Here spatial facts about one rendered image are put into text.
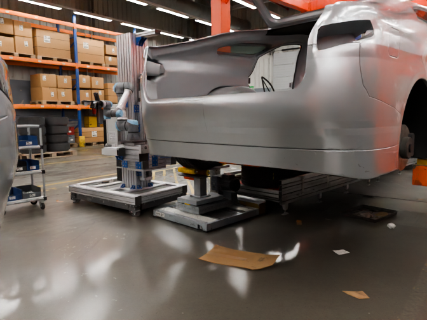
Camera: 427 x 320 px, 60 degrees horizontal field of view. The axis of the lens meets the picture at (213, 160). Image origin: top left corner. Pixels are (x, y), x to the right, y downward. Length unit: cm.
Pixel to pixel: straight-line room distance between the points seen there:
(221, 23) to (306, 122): 271
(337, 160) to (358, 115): 24
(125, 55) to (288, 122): 290
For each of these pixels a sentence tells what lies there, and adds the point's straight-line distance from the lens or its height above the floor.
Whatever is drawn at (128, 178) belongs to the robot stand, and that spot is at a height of 35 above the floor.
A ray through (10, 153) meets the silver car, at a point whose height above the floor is 99.
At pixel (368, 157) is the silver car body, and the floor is 86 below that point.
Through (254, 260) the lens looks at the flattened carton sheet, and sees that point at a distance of 287.
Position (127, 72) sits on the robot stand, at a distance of 451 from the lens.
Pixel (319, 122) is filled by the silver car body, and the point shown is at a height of 105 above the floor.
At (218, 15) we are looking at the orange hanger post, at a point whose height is 221.
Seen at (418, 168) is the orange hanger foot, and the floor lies 65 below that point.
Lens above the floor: 109
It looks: 7 degrees down
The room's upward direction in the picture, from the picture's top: 1 degrees counter-clockwise
